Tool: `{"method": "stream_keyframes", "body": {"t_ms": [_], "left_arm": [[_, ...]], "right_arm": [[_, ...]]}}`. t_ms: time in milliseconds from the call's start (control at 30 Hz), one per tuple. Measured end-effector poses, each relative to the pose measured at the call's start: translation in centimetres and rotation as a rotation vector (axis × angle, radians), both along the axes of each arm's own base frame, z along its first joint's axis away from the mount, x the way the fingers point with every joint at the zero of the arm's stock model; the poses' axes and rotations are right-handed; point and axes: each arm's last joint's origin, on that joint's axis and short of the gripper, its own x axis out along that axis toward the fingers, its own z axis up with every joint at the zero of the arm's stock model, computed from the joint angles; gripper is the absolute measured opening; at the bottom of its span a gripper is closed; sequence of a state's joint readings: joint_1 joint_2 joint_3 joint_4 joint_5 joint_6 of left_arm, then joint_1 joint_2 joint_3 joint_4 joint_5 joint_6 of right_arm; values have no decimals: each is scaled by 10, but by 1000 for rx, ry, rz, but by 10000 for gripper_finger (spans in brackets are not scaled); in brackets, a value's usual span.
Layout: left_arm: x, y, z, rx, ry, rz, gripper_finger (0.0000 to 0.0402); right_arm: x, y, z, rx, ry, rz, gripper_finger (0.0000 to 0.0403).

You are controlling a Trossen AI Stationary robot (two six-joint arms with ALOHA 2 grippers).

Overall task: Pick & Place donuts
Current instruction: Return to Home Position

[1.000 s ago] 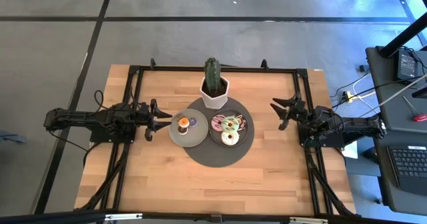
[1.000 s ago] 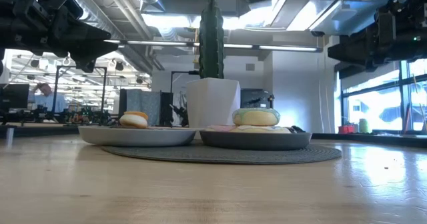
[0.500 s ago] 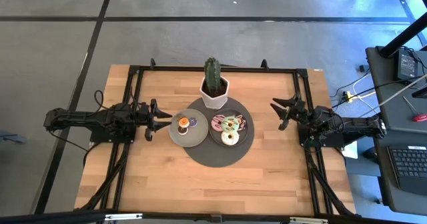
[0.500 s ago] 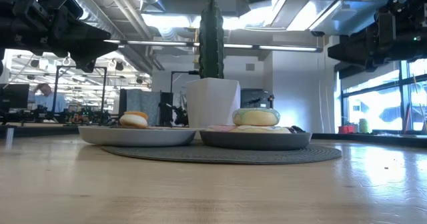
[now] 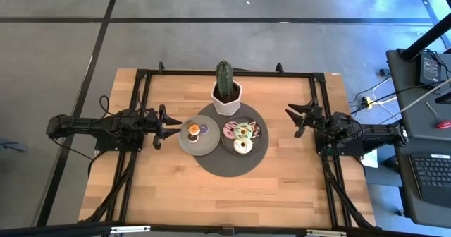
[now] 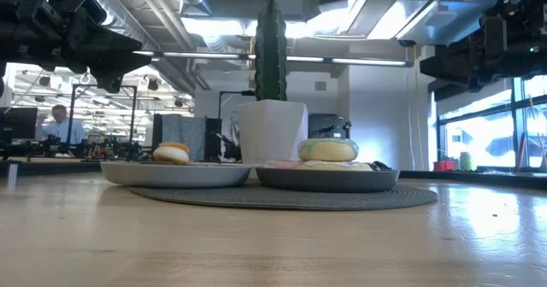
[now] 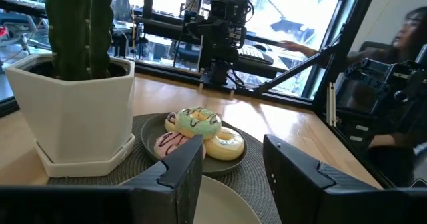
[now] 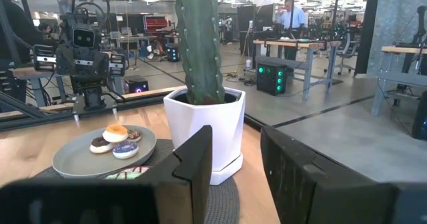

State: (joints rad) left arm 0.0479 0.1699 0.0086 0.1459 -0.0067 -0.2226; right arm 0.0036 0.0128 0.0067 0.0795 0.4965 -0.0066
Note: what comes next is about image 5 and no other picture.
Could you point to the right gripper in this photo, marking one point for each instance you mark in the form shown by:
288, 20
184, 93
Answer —
314, 118

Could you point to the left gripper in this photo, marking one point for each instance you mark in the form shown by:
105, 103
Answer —
153, 124

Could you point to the small brown sprinkle donut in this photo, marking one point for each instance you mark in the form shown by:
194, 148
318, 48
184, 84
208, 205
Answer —
190, 140

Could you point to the small orange iced donut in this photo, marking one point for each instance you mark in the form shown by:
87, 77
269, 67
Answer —
197, 131

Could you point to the small blue sprinkled donut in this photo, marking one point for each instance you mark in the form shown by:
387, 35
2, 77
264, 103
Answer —
201, 131

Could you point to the large pink-lilac iced donut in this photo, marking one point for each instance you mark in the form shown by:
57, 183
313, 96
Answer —
228, 131

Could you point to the large turquoise iced donut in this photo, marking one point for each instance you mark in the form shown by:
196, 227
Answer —
237, 133

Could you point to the large white iced donut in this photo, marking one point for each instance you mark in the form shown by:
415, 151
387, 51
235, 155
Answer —
237, 148

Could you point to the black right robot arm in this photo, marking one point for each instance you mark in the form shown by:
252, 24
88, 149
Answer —
370, 133

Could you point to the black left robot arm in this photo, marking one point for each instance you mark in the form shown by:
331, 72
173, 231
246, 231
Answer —
88, 126

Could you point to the light grey plate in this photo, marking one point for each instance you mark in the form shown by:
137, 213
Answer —
208, 145

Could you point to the large chocolate pink-drizzle donut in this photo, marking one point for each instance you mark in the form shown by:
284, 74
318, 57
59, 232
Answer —
256, 127

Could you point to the dark grey plate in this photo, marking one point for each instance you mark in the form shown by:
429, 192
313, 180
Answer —
225, 143

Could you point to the round grey woven placemat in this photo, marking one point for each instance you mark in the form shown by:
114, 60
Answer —
225, 163

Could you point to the yellow power strip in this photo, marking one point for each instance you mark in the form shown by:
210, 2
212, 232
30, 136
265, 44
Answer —
368, 102

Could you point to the green cactus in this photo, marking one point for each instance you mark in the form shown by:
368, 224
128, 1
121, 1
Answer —
224, 76

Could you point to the white paper sheet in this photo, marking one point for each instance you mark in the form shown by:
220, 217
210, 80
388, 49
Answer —
370, 159

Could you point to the small black box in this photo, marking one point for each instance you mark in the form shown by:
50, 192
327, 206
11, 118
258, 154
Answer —
384, 72

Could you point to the grey side desk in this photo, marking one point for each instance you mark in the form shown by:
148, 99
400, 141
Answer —
405, 124

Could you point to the black power adapter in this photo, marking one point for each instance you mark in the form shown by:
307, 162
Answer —
430, 69

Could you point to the black slanted pole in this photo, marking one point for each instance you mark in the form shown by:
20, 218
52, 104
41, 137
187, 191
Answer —
423, 41

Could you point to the black keyboard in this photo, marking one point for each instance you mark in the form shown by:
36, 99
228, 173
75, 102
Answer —
433, 173

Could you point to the blue floor object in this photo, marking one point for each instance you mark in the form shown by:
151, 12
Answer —
10, 145

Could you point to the black aluminium table frame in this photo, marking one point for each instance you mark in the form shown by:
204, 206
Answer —
176, 73

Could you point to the silver beam bracket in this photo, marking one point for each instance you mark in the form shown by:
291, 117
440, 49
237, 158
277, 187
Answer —
326, 233
130, 229

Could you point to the black overhead camera beam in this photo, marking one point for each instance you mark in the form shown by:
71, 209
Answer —
70, 230

